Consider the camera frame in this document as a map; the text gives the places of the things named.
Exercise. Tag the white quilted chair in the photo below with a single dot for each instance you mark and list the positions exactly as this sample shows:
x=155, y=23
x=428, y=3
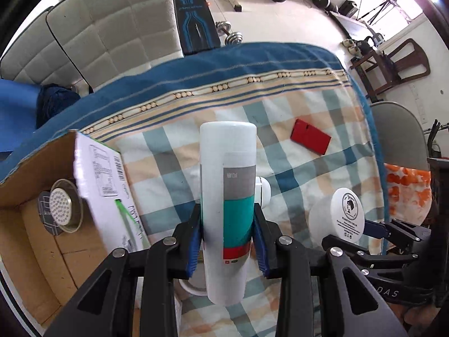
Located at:
x=115, y=24
x=35, y=59

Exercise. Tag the orange white cloth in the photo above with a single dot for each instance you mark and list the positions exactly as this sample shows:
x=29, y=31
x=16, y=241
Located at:
x=407, y=186

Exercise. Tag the small white plastic object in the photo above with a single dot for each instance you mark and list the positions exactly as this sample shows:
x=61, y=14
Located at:
x=263, y=191

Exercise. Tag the black blue patterned bench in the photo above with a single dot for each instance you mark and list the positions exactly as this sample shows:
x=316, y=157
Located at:
x=194, y=17

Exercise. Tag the dark blue cloth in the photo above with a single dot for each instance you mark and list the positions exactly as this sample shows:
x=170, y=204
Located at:
x=56, y=103

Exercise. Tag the silver dumbbell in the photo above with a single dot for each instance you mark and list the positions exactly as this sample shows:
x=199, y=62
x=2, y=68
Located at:
x=223, y=27
x=234, y=38

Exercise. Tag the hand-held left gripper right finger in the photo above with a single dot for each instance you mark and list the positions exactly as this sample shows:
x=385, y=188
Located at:
x=261, y=249

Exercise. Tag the plaid tablecloth with blue border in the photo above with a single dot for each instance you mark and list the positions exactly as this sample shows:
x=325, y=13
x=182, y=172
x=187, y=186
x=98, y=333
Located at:
x=298, y=182

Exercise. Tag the blue mat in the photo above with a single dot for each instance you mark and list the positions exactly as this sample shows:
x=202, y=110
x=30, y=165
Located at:
x=17, y=116

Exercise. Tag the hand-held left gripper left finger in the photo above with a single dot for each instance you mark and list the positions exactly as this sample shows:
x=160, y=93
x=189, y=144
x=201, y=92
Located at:
x=193, y=249

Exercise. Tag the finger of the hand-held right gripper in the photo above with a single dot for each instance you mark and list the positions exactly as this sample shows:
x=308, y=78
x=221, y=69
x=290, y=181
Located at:
x=345, y=247
x=375, y=229

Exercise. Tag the cardboard box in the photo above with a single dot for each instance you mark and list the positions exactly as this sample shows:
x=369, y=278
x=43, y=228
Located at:
x=35, y=259

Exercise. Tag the brown wooden chair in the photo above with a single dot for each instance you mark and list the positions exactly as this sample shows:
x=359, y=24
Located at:
x=403, y=66

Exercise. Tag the black tripod stand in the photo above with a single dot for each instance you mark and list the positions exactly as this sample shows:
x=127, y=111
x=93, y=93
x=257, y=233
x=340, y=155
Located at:
x=384, y=5

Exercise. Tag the grey folding chair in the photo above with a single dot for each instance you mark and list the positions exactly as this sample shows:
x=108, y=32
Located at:
x=396, y=130

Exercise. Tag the white round jar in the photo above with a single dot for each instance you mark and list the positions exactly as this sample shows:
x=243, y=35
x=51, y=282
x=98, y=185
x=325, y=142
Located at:
x=345, y=214

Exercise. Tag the red card holder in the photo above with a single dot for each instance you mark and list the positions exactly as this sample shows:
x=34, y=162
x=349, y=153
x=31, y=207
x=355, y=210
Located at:
x=310, y=137

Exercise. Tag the white bottle with teal label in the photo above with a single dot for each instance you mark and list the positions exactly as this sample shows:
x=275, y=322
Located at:
x=214, y=182

